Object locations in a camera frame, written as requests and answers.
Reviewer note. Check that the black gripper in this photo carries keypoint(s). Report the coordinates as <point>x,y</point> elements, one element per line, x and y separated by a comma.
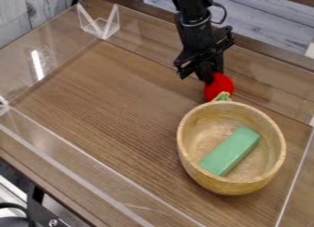
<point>204,48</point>

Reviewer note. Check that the red plush tomato toy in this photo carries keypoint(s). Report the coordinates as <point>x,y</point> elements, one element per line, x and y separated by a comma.
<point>221,89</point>

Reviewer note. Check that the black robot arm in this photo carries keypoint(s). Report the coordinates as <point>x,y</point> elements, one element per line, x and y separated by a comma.
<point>197,10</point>

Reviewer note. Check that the wooden bowl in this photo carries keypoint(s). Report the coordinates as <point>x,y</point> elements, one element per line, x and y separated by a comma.
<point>205,127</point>

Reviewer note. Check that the green rectangular block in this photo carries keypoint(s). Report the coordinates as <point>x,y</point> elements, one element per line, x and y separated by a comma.
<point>230,151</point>

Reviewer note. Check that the clear acrylic corner bracket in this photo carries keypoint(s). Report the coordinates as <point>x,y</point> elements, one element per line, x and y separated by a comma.
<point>100,27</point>

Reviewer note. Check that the clear acrylic tray wall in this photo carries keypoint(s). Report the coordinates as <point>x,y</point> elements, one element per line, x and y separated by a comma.
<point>90,111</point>

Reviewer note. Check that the black metal table bracket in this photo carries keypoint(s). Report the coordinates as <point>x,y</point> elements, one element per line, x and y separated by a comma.
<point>42,217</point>

